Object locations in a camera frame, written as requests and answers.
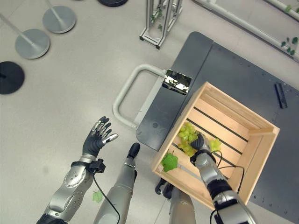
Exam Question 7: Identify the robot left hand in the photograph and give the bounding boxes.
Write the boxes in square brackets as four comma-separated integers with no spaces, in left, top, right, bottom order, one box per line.
[82,116,119,157]

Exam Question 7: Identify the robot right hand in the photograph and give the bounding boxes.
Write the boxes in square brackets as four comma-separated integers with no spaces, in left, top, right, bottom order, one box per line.
[190,132,210,154]

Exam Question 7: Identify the small green grape bunch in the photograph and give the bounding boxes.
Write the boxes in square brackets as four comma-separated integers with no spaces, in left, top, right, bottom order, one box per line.
[208,138,222,152]

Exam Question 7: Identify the wooden slatted crate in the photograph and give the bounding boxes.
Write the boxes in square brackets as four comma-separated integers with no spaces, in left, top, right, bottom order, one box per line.
[151,81,280,210]

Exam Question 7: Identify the green grape leaf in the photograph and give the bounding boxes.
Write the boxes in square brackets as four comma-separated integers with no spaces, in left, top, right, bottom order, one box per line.
[161,153,178,173]

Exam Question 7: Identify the small green leaf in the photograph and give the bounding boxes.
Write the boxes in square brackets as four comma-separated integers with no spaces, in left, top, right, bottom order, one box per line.
[92,190,104,203]

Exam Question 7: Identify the black cart caster wheel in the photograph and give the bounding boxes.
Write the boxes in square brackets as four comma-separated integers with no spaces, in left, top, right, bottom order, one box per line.
[154,179,173,199]

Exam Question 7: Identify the silver robot left leg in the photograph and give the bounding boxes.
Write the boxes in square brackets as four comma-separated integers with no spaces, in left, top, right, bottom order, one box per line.
[93,142,141,224]

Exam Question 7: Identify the silver robot leg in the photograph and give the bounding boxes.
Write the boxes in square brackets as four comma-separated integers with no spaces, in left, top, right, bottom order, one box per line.
[168,186,196,224]
[93,142,141,224]

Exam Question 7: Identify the shiny metal plate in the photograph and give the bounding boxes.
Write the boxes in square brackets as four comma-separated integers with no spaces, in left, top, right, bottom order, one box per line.
[162,69,193,96]

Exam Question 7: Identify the dark grey platform cart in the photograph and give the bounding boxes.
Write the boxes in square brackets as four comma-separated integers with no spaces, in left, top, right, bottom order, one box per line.
[136,31,299,223]

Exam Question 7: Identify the silver robot right leg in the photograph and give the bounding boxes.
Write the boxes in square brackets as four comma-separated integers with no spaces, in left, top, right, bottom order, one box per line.
[168,186,196,224]

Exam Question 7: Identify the black flat bar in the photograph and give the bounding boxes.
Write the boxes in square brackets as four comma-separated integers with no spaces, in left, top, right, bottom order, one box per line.
[274,82,288,109]

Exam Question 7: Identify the black round stand base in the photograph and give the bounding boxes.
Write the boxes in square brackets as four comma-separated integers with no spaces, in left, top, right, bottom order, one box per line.
[97,0,128,7]
[0,61,25,95]

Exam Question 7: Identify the grey round stand base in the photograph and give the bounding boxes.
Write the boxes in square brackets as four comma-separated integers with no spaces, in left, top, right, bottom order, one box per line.
[42,5,77,35]
[15,28,50,60]

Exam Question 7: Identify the green vine leaves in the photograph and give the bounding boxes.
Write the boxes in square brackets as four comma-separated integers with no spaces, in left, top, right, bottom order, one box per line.
[280,36,299,56]

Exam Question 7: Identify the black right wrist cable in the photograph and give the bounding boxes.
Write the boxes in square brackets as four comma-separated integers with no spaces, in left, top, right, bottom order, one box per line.
[209,150,245,193]

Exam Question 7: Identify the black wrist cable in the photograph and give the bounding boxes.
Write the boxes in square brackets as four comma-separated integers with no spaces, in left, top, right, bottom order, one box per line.
[209,150,245,193]
[93,171,121,224]

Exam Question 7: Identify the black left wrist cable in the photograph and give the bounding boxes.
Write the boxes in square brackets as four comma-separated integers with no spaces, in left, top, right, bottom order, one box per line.
[93,171,121,224]

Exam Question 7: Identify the grey cart push handle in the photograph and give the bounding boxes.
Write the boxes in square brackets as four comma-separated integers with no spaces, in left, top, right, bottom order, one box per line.
[113,64,167,128]

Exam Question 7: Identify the aluminium frame stand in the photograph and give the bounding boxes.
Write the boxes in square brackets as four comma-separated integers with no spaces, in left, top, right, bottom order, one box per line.
[139,0,183,50]

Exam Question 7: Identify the white long rail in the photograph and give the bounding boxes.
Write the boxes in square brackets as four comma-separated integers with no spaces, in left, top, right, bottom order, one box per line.
[192,0,299,63]

